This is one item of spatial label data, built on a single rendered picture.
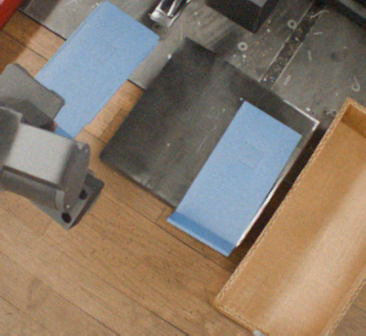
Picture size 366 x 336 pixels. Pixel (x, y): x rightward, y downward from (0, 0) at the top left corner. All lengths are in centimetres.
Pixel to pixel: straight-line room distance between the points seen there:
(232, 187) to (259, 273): 9
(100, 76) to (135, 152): 10
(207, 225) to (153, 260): 7
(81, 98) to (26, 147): 25
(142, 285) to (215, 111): 20
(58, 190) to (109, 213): 31
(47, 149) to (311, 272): 41
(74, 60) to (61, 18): 13
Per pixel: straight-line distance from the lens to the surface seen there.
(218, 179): 111
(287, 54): 119
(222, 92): 114
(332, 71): 119
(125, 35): 108
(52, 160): 81
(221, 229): 110
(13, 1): 118
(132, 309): 111
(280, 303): 112
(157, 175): 112
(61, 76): 107
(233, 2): 115
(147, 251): 112
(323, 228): 113
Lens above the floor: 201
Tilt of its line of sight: 75 degrees down
